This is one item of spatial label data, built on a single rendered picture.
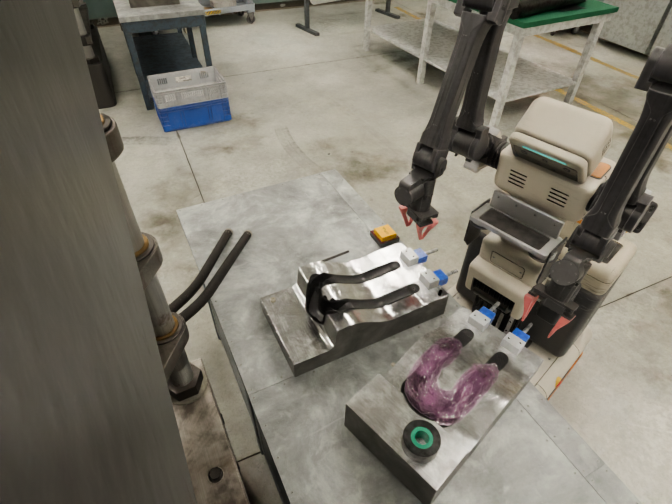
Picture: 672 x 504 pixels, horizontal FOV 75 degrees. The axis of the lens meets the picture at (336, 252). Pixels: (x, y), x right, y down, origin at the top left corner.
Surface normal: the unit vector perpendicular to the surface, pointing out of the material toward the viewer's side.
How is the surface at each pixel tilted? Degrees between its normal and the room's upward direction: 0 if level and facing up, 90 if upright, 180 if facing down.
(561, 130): 42
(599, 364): 0
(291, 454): 0
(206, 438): 0
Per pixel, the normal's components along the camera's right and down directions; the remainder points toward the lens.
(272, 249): 0.02, -0.73
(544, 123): -0.47, -0.23
